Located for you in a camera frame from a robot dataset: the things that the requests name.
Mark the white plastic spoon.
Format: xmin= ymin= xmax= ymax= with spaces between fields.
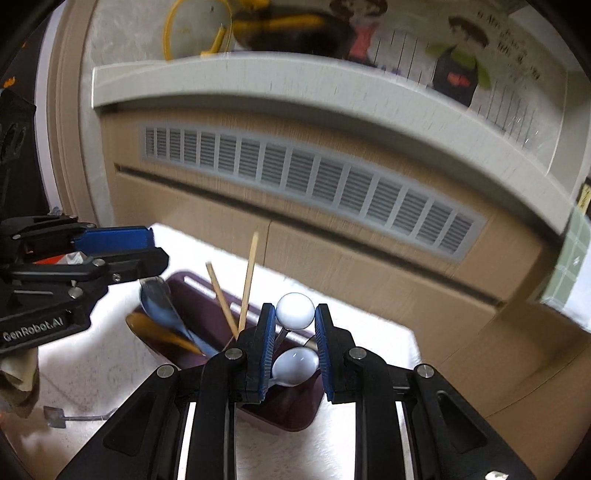
xmin=270 ymin=347 xmax=320 ymax=386

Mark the maroon plastic utensil container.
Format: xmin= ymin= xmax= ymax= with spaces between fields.
xmin=126 ymin=271 xmax=324 ymax=432

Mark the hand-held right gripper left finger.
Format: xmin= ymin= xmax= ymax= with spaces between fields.
xmin=55 ymin=302 xmax=278 ymax=480

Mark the black and yellow tool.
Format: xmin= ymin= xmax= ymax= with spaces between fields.
xmin=231 ymin=0 xmax=352 ymax=51

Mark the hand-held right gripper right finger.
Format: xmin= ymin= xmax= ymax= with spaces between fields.
xmin=314 ymin=303 xmax=539 ymax=480

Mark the yellow cable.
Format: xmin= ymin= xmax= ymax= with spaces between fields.
xmin=164 ymin=0 xmax=232 ymax=61

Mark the wooden spoon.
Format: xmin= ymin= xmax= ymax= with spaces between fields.
xmin=126 ymin=313 xmax=206 ymax=356

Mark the person's left forearm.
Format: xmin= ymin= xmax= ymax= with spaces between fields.
xmin=0 ymin=351 xmax=40 ymax=418

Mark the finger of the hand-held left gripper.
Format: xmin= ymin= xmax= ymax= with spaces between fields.
xmin=0 ymin=215 xmax=155 ymax=257
xmin=9 ymin=247 xmax=170 ymax=296

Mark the grey vent grille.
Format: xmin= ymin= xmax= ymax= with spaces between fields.
xmin=140 ymin=122 xmax=488 ymax=266

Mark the wooden chopstick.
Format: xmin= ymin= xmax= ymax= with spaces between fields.
xmin=205 ymin=262 xmax=240 ymax=340
xmin=238 ymin=232 xmax=259 ymax=330

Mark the white lace tablecloth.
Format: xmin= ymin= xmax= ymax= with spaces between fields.
xmin=0 ymin=223 xmax=423 ymax=480

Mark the illustrated wall poster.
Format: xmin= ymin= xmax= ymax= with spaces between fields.
xmin=323 ymin=0 xmax=568 ymax=167

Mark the wooden radiator cover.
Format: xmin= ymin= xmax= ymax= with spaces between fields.
xmin=99 ymin=108 xmax=591 ymax=416

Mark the green checked table cover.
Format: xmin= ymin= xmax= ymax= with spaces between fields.
xmin=540 ymin=203 xmax=591 ymax=333

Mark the blue silicone spoon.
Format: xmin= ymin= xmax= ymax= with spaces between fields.
xmin=140 ymin=277 xmax=218 ymax=358

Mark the white window sill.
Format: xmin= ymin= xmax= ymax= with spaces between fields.
xmin=91 ymin=51 xmax=578 ymax=236

